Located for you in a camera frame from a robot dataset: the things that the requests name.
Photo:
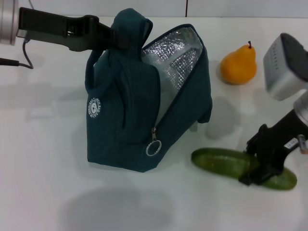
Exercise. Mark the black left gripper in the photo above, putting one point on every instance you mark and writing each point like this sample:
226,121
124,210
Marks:
53,29

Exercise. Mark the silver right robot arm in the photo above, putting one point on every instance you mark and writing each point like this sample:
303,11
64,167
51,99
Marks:
284,67

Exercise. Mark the dark teal insulated lunch bag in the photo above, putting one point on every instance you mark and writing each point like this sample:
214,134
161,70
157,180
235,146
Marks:
134,115

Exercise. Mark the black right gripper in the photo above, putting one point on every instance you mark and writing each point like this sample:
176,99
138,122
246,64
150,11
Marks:
279,139

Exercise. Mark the orange pear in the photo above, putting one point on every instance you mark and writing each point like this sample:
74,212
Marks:
238,65

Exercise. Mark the green cucumber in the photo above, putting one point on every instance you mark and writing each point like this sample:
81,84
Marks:
216,161

